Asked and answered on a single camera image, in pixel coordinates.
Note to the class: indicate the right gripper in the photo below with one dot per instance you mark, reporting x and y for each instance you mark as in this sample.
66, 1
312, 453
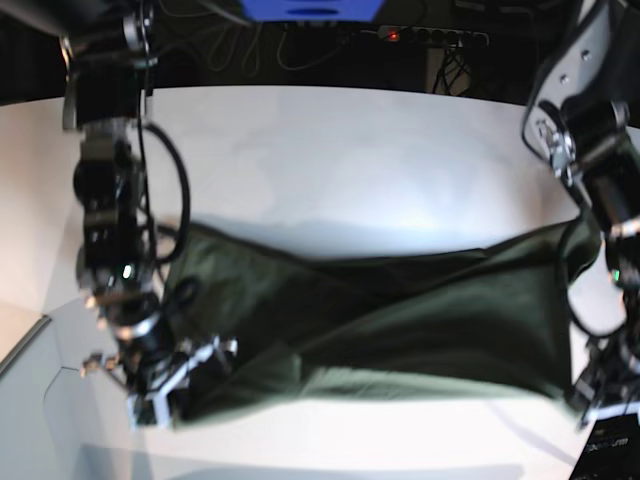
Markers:
137, 375

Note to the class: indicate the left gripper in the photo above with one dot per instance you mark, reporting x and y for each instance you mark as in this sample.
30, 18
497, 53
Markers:
608, 387

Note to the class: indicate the green t-shirt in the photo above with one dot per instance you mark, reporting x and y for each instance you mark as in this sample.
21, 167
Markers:
487, 322

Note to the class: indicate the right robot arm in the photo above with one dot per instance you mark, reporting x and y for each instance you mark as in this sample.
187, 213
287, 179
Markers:
110, 52

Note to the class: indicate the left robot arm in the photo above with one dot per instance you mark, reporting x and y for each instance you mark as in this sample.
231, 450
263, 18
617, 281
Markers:
576, 122

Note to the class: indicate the blue box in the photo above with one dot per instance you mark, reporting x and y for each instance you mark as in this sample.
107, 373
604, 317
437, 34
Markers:
311, 10

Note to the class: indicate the black power strip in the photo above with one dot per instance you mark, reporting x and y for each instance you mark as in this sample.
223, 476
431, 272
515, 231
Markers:
433, 38

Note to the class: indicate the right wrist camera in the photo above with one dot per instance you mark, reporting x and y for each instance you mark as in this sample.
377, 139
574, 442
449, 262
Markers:
151, 410

